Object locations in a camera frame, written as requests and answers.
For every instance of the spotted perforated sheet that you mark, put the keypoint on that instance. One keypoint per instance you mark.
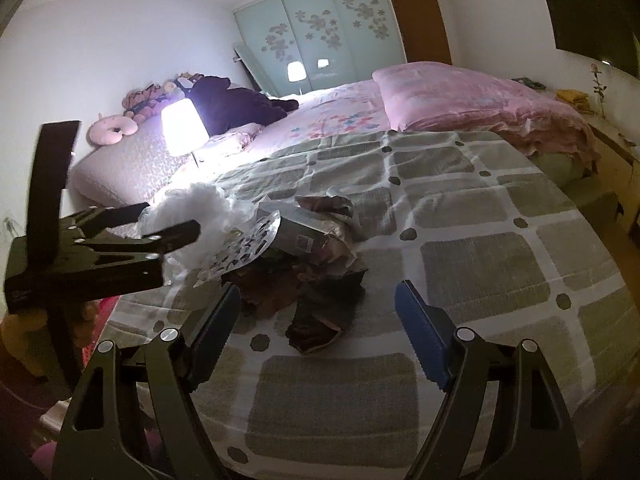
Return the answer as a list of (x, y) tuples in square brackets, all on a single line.
[(250, 242)]

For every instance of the small dark item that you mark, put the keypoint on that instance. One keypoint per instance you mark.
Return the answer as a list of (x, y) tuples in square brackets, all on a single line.
[(525, 81)]

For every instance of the grey cardboard box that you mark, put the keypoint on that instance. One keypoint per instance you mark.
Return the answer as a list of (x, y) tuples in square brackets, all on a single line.
[(300, 232)]

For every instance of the red plastic bin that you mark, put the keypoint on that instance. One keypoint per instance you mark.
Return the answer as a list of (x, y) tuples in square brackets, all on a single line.
[(102, 312)]

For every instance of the light wooden cabinet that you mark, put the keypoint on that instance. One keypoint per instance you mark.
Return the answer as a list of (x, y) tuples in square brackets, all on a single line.
[(615, 170)]

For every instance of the black wall television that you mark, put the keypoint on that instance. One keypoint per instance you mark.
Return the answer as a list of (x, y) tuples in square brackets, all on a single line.
[(585, 25)]

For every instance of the pink plush toys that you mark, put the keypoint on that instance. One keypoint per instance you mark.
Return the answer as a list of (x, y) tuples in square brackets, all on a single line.
[(145, 102)]

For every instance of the magenta cloth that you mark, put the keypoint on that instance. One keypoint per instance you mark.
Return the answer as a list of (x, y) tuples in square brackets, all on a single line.
[(47, 460)]

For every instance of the grey patterned pillow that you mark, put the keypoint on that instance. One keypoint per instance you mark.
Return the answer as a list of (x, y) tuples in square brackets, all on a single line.
[(125, 165)]

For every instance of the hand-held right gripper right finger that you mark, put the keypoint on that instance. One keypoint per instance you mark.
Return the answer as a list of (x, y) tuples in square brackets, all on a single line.
[(417, 330)]

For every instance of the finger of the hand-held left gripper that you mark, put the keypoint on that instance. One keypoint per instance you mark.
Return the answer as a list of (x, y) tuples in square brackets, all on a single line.
[(115, 212), (165, 235)]

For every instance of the brown paper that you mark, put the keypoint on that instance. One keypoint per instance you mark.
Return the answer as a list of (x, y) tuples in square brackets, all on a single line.
[(280, 290)]

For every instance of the brown foil wrapper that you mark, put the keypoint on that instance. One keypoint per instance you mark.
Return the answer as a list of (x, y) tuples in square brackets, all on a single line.
[(327, 205)]

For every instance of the yellow cloth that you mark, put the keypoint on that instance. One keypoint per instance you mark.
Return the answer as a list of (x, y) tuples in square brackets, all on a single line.
[(572, 96)]

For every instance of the brown wooden door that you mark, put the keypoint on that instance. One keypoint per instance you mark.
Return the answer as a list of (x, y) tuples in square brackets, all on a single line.
[(420, 20)]

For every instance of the white plastic bag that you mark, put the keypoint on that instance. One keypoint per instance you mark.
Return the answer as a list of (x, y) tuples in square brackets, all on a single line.
[(200, 205)]

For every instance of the person's left hand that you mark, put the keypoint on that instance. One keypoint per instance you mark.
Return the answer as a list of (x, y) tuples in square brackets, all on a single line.
[(20, 345)]

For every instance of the green checked blanket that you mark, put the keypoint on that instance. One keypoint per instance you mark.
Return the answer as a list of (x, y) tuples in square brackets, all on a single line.
[(475, 260)]

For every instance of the floral sliding door wardrobe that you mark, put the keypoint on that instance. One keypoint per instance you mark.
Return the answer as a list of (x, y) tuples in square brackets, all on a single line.
[(320, 25)]

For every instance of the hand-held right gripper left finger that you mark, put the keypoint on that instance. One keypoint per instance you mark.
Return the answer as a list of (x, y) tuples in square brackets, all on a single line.
[(215, 330)]

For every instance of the dark brown paper scrap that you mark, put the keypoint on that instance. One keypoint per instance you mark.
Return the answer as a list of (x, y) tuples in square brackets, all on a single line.
[(315, 332)]

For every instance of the pink floral pillow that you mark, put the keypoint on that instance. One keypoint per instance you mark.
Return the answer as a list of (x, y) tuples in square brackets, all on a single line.
[(230, 141)]

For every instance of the pink quilt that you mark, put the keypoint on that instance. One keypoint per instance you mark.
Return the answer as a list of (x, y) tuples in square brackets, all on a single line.
[(450, 95)]

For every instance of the artificial rose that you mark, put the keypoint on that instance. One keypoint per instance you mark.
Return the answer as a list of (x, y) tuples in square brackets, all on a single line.
[(596, 72)]

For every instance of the white leaning frame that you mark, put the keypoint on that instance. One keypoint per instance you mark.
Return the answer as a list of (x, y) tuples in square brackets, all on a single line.
[(245, 62)]

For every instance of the small white table lamp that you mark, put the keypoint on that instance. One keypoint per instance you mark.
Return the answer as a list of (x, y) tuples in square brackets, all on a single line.
[(295, 71)]

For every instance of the pink floral bed sheet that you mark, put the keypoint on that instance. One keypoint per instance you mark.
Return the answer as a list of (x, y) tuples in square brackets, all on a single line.
[(330, 115)]

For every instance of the dark purple plush toy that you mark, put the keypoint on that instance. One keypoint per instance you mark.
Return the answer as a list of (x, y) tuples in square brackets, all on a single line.
[(235, 105)]

